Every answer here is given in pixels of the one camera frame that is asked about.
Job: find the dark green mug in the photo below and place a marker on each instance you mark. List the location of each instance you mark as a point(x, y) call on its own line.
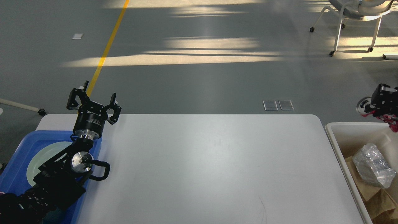
point(54, 217)

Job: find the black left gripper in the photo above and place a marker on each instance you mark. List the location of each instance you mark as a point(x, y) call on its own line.
point(91, 117)

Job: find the blue plastic tray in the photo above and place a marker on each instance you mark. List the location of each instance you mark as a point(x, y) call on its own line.
point(13, 179)

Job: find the pale green plate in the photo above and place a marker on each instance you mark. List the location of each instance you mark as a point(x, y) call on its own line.
point(42, 156)

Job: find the white chair at left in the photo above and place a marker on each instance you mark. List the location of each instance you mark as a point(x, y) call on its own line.
point(40, 111)

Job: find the brown paper bag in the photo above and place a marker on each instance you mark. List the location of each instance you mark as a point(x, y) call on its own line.
point(380, 206)
point(357, 177)

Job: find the metal floor socket plates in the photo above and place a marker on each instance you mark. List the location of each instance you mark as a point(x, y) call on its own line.
point(275, 105)

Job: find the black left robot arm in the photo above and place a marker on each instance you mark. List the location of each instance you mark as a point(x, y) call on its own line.
point(60, 181)

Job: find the white plastic bin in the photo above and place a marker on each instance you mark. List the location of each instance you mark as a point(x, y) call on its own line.
point(347, 138)

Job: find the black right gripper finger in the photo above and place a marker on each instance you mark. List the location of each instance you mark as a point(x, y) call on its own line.
point(384, 101)

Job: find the white chair on casters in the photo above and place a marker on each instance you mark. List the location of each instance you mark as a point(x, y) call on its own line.
point(356, 10)

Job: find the red candy wrapper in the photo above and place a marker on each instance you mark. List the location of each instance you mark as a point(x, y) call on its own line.
point(390, 119)

